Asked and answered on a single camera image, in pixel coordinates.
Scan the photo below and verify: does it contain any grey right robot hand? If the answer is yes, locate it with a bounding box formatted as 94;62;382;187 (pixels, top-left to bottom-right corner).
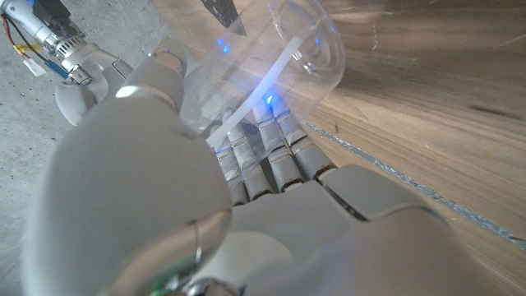
0;0;135;127

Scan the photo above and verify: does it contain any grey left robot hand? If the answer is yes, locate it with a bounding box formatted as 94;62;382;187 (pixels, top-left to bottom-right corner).
20;35;510;296

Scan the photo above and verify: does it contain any clear pump dispenser bottle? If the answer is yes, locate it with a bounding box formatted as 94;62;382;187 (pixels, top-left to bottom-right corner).
151;0;347;141

